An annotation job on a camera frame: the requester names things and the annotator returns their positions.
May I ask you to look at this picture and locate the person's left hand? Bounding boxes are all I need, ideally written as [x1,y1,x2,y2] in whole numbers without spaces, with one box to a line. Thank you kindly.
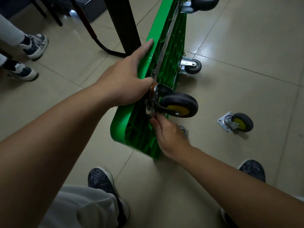
[94,39,154,108]

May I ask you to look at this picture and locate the person's right hand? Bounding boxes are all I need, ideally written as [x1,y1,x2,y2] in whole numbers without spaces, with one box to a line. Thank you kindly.
[149,113,193,164]

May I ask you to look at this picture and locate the silver wrench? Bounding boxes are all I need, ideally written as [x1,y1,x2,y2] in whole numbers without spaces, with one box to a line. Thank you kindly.
[145,102,157,118]

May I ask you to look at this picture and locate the green platform trolley deck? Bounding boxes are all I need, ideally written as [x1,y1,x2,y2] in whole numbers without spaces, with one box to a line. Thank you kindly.
[69,0,188,159]

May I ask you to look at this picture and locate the person's left forearm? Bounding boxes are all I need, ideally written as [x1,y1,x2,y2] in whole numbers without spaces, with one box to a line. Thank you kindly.
[0,84,114,228]

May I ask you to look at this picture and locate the person's right forearm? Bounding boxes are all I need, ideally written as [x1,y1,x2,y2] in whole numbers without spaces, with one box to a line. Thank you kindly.
[179,147,304,228]

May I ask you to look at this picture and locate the person's dark shoe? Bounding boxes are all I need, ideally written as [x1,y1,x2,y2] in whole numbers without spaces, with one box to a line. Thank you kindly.
[88,167,130,228]
[219,159,266,228]

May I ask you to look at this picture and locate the person's light trousers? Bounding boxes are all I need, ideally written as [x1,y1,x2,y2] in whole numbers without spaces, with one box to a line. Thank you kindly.
[39,185,304,228]

